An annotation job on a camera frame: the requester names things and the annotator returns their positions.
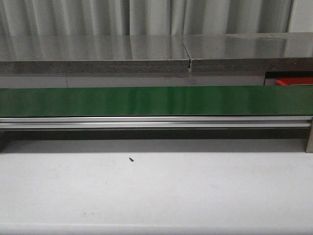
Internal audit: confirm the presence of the green conveyor belt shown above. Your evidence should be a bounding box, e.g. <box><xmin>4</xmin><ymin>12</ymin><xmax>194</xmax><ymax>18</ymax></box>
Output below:
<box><xmin>0</xmin><ymin>85</ymin><xmax>313</xmax><ymax>118</ymax></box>

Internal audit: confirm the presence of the red plastic tray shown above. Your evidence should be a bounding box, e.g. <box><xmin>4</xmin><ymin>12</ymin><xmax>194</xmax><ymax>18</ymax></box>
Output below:
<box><xmin>276</xmin><ymin>77</ymin><xmax>313</xmax><ymax>86</ymax></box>

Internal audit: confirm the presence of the white pleated curtain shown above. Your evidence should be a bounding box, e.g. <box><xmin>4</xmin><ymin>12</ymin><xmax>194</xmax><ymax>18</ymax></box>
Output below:
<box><xmin>0</xmin><ymin>0</ymin><xmax>293</xmax><ymax>36</ymax></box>

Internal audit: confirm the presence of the right grey stone countertop slab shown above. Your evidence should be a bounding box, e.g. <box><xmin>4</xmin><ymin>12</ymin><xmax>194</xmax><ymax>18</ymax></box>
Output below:
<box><xmin>182</xmin><ymin>32</ymin><xmax>313</xmax><ymax>73</ymax></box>

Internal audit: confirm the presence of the steel conveyor support bracket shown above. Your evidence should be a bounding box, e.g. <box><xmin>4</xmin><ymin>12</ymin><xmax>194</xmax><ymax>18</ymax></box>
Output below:
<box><xmin>303</xmin><ymin>116</ymin><xmax>313</xmax><ymax>153</ymax></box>

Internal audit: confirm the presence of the left grey stone countertop slab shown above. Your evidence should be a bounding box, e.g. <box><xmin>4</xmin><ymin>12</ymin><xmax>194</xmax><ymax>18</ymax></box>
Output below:
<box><xmin>0</xmin><ymin>35</ymin><xmax>190</xmax><ymax>74</ymax></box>

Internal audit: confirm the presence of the grey stone countertop slab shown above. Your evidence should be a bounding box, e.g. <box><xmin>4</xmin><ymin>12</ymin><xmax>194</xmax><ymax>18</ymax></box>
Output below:
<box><xmin>182</xmin><ymin>32</ymin><xmax>313</xmax><ymax>73</ymax></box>
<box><xmin>0</xmin><ymin>35</ymin><xmax>190</xmax><ymax>74</ymax></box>

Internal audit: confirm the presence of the aluminium conveyor frame rail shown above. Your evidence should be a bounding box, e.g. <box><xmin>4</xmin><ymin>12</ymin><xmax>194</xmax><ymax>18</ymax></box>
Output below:
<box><xmin>0</xmin><ymin>116</ymin><xmax>313</xmax><ymax>129</ymax></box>

